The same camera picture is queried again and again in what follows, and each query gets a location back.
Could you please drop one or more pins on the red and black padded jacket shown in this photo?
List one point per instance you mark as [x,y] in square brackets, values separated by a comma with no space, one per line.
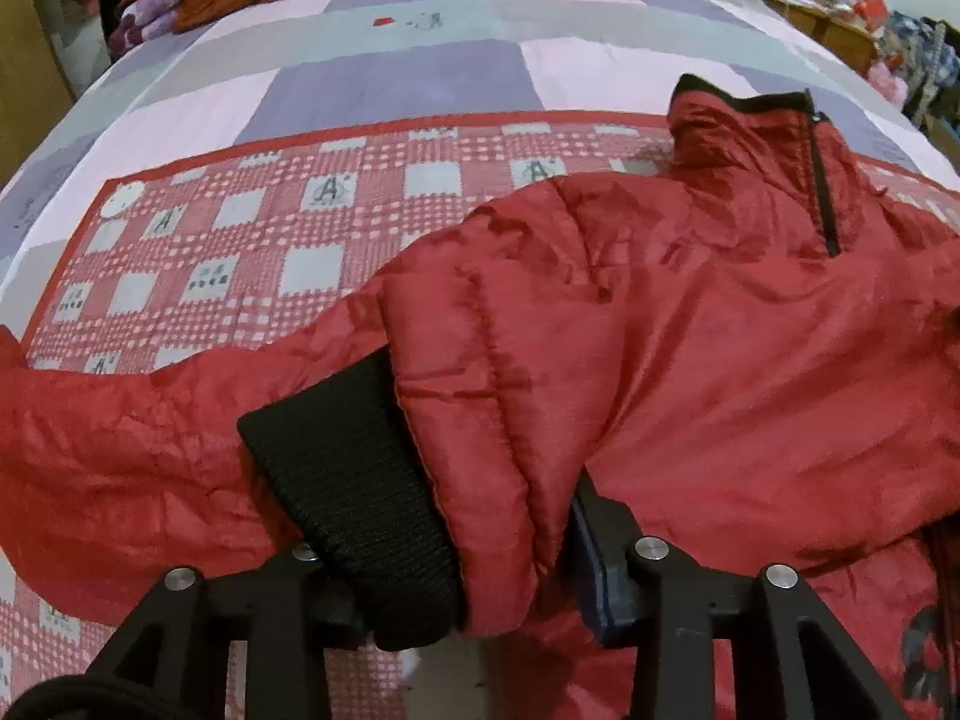
[675,352]

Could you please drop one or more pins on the pink purple patchwork bedsheet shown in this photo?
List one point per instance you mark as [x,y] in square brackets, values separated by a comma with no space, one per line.
[420,75]

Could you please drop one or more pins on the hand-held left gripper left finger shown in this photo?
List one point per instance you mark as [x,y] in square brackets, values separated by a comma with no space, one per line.
[277,615]

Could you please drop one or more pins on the red checked blanket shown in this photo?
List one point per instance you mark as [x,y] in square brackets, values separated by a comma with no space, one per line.
[225,240]

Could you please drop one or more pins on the wooden board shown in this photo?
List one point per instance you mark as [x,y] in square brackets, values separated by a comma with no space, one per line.
[30,52]

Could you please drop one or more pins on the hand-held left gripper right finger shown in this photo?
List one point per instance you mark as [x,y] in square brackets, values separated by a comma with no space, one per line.
[600,585]

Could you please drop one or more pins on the wooden cabinet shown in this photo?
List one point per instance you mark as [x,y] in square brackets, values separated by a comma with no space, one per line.
[832,30]

